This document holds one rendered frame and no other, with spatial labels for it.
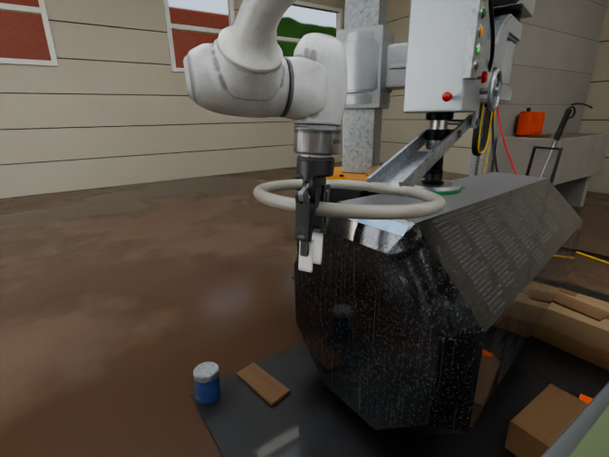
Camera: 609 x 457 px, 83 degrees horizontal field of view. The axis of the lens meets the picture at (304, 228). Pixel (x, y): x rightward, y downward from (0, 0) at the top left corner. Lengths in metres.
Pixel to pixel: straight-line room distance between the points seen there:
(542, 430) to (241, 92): 1.36
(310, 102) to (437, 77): 0.82
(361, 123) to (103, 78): 5.33
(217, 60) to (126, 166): 6.32
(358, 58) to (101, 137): 5.37
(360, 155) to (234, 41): 1.62
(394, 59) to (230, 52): 1.58
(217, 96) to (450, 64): 0.96
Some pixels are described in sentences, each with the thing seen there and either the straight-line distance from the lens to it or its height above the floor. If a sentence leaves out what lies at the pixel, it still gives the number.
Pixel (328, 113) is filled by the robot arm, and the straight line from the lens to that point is 0.65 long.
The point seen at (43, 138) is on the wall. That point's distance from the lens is 6.80.
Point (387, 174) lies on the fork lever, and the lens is 1.24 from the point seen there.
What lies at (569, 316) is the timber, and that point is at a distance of 2.10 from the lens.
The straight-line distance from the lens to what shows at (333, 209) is 0.69.
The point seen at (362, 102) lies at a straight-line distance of 2.05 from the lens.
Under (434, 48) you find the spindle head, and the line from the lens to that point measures 1.42.
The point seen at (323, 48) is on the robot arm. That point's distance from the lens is 0.67.
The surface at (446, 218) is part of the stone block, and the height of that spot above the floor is 0.81.
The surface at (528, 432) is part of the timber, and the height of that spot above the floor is 0.13.
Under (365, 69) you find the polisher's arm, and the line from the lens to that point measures 2.05.
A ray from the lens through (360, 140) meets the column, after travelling 2.12.
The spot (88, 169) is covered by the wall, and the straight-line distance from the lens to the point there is 6.84.
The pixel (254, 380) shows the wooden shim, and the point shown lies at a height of 0.03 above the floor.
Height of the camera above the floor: 1.12
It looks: 18 degrees down
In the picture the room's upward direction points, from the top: 1 degrees counter-clockwise
